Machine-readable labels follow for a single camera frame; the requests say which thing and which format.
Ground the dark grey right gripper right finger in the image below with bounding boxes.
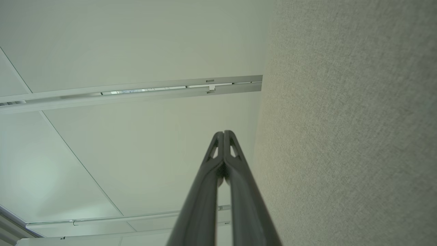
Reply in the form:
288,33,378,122
224,130,282,246

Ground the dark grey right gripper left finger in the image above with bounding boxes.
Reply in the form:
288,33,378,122
166,131,225,246

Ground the short white ceiling track rail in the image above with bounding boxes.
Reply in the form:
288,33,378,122
26,204,231,228

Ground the long white ceiling track rail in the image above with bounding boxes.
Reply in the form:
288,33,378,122
0,75,263,115

